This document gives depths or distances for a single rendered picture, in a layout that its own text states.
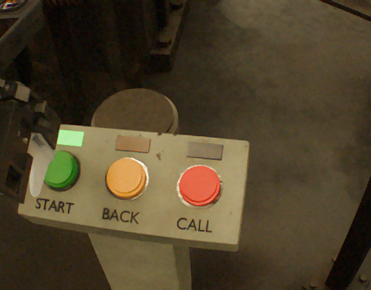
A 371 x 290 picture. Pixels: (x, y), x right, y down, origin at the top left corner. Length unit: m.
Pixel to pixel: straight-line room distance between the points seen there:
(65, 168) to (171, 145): 0.11
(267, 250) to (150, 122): 0.57
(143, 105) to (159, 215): 0.23
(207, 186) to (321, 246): 0.71
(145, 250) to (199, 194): 0.11
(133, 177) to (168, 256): 0.11
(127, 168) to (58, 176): 0.08
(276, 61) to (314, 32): 0.22
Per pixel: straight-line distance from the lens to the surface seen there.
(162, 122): 0.69
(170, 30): 1.59
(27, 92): 0.38
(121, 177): 0.53
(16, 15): 0.40
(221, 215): 0.51
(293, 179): 1.29
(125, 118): 0.70
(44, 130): 0.41
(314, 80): 1.54
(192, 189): 0.51
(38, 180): 0.45
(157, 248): 0.58
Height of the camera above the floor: 1.02
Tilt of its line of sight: 50 degrees down
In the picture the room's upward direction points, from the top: 4 degrees counter-clockwise
